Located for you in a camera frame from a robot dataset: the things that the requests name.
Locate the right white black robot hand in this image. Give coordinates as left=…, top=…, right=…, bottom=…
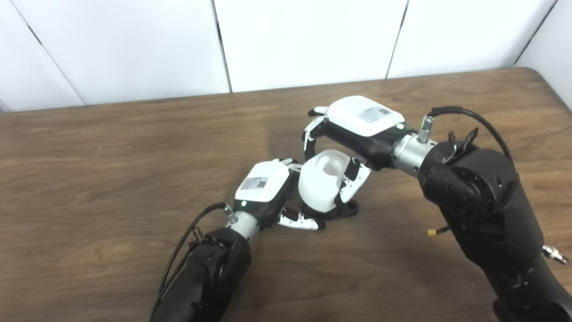
left=303, top=96, right=419, bottom=209

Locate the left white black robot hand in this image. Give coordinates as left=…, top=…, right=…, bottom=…
left=232, top=158, right=326, bottom=231

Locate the round white plastic piece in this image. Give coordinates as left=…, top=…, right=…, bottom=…
left=298, top=150, right=359, bottom=212

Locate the black flanged holder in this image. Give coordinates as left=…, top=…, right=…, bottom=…
left=299, top=199, right=360, bottom=221

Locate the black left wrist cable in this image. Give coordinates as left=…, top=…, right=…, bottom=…
left=156, top=202, right=238, bottom=309

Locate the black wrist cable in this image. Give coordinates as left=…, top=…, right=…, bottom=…
left=156, top=202, right=238, bottom=309
left=417, top=106, right=515, bottom=162

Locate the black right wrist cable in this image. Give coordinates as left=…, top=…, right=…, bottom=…
left=417, top=106, right=515, bottom=162

